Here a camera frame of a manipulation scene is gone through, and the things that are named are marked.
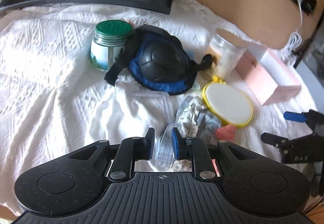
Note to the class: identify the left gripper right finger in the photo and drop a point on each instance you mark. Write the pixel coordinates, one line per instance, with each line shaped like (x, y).
(195, 150)

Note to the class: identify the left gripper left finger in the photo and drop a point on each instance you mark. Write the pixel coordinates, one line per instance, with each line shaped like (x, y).
(131, 150)

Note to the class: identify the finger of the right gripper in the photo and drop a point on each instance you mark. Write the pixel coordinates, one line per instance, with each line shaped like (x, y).
(278, 140)
(312, 118)

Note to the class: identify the letter print fabric scrunchie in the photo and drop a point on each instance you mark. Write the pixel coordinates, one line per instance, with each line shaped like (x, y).
(194, 119)

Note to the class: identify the coral knitted cloth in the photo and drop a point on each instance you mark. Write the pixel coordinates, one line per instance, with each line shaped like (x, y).
(226, 132)

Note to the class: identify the clear plastic packaging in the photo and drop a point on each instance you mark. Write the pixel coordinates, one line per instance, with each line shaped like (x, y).
(160, 114)

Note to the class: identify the pink open gift box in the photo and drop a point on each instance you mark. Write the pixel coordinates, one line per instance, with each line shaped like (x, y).
(268, 78)

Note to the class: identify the white textured table cloth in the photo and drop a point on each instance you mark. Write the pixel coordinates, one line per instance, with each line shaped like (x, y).
(54, 101)

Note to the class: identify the black blue knee pad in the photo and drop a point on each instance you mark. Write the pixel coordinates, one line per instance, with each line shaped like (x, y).
(157, 61)

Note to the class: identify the clear jar beige lid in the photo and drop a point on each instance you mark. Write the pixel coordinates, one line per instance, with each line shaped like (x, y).
(226, 49)

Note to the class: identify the green lid glass jar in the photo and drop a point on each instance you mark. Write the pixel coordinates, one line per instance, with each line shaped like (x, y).
(109, 39)

